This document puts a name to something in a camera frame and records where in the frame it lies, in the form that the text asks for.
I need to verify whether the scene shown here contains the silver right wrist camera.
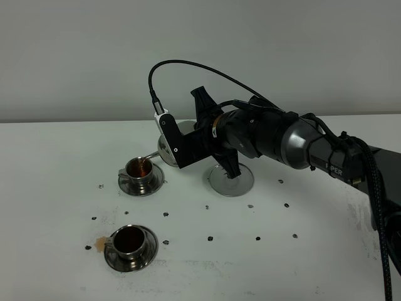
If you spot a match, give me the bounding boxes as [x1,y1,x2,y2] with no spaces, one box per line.
[155,102,187,169]

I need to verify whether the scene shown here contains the spilled tea puddle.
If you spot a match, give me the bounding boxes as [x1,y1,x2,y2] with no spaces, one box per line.
[94,236,107,253]

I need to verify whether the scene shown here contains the far stainless steel teacup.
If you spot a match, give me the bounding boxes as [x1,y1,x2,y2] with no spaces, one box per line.
[118,157,154,184]

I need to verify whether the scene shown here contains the stainless steel teacup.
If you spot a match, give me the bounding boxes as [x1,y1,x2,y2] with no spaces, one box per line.
[105,224,146,256]
[118,157,154,184]

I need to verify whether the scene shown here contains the near stainless steel teacup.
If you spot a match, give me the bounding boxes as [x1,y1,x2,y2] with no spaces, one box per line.
[105,224,146,256]

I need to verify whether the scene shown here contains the stainless steel teapot saucer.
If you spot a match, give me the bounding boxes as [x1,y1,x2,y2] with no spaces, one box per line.
[209,164,254,197]

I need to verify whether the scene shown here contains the far stainless steel saucer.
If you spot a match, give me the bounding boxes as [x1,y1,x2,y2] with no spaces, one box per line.
[118,164,164,197]

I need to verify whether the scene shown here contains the near stainless steel saucer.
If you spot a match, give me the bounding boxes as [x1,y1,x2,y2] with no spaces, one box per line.
[104,225,159,272]

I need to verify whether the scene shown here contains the black right camera cable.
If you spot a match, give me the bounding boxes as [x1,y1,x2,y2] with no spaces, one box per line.
[147,59,401,301]

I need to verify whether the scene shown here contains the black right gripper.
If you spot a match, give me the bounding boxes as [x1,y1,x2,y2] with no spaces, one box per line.
[175,86,241,179]

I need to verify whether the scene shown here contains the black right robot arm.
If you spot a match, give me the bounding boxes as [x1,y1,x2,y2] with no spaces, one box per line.
[162,87,400,235]

